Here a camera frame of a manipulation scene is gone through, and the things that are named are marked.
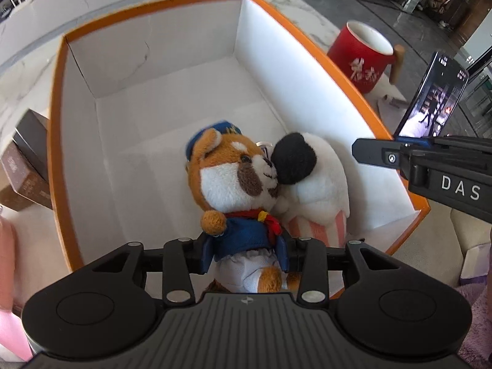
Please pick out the dark grey box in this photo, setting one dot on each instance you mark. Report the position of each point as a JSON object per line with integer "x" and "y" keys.
{"x": 31, "y": 137}

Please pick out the white black plush toy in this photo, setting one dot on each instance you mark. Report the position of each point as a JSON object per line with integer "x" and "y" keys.
{"x": 314, "y": 197}

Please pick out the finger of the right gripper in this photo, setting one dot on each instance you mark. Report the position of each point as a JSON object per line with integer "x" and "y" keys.
{"x": 379, "y": 153}

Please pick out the fox plush blue outfit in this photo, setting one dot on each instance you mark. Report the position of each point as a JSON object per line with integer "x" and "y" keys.
{"x": 235, "y": 184}

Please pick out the purple patterned box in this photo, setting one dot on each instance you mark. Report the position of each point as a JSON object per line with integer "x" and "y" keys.
{"x": 24, "y": 178}

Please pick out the orange white storage box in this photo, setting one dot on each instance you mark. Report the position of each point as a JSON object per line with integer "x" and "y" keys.
{"x": 131, "y": 89}

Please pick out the brown cardboard box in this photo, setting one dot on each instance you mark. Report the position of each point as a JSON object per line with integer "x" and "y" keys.
{"x": 14, "y": 201}

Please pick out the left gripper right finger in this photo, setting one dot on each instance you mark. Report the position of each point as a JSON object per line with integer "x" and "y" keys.
{"x": 308, "y": 257}

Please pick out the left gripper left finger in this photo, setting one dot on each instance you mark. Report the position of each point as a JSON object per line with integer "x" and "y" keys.
{"x": 181, "y": 258}

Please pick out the smartphone on stand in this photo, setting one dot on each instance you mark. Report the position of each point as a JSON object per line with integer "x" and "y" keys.
{"x": 438, "y": 94}

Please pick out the red mug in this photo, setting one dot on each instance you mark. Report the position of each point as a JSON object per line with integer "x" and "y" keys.
{"x": 362, "y": 54}

